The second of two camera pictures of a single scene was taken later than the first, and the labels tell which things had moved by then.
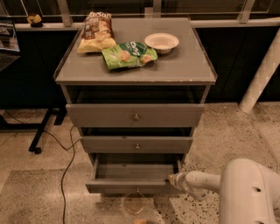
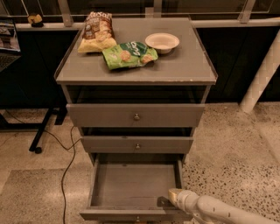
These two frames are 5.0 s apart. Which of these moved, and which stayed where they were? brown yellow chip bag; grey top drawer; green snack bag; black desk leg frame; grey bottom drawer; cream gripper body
Moved: grey bottom drawer; cream gripper body
Stayed: grey top drawer; black desk leg frame; brown yellow chip bag; green snack bag
